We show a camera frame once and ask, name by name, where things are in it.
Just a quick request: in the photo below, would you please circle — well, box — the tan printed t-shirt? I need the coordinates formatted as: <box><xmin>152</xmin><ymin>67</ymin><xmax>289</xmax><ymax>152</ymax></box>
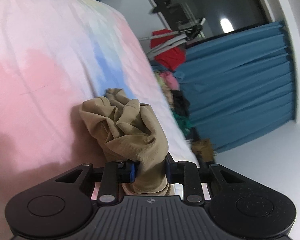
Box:
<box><xmin>79</xmin><ymin>88</ymin><xmax>175</xmax><ymax>196</ymax></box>

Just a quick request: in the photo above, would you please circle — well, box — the black garment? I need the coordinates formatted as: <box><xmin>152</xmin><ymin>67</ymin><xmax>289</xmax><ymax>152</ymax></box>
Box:
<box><xmin>171</xmin><ymin>90</ymin><xmax>190</xmax><ymax>117</ymax></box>

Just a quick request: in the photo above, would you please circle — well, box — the pink garment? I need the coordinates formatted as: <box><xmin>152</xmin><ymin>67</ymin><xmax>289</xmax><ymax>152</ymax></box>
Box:
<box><xmin>160</xmin><ymin>71</ymin><xmax>180</xmax><ymax>90</ymax></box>

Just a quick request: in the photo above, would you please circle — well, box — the yellow-green garment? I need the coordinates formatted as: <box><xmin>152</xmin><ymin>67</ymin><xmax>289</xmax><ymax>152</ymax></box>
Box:
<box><xmin>154</xmin><ymin>72</ymin><xmax>167</xmax><ymax>88</ymax></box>

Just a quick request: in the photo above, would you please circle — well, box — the blue curtain right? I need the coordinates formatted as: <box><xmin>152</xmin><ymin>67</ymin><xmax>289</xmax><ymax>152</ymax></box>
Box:
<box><xmin>174</xmin><ymin>22</ymin><xmax>295</xmax><ymax>153</ymax></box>

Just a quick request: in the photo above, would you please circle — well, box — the red garment on stand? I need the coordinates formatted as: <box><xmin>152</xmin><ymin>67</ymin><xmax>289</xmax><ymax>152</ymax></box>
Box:
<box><xmin>150</xmin><ymin>35</ymin><xmax>186</xmax><ymax>71</ymax></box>

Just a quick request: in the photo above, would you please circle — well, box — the white tripod stand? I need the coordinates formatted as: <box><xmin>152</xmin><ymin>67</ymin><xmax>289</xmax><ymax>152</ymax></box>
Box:
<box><xmin>138</xmin><ymin>17</ymin><xmax>206</xmax><ymax>58</ymax></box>

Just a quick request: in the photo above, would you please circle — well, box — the pastel tie-dye bed cover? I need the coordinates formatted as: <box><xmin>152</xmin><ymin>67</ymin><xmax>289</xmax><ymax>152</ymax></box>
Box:
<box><xmin>0</xmin><ymin>0</ymin><xmax>195</xmax><ymax>239</ymax></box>

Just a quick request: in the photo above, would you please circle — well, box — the dark window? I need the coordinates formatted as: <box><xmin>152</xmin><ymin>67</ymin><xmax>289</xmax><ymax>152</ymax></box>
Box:
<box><xmin>153</xmin><ymin>0</ymin><xmax>269</xmax><ymax>48</ymax></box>

